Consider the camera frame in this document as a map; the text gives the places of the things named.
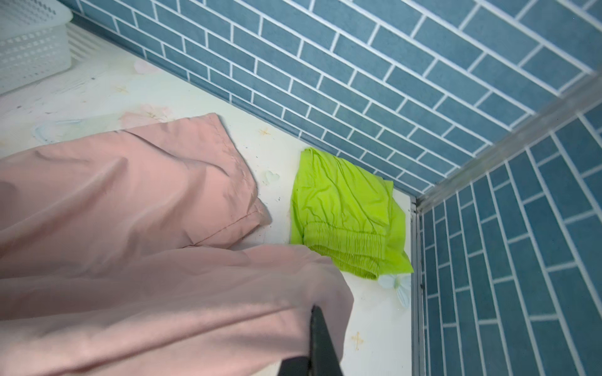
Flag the neon green shorts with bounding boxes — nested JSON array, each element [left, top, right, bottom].
[[290, 148, 413, 280]]

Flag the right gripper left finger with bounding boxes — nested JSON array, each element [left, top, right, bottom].
[[277, 357, 310, 376]]

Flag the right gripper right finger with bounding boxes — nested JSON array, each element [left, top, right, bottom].
[[309, 305, 343, 376]]

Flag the pink shorts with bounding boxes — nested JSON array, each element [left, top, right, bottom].
[[1, 114, 354, 375]]

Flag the white plastic basket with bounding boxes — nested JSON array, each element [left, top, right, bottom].
[[1, 0, 73, 94]]

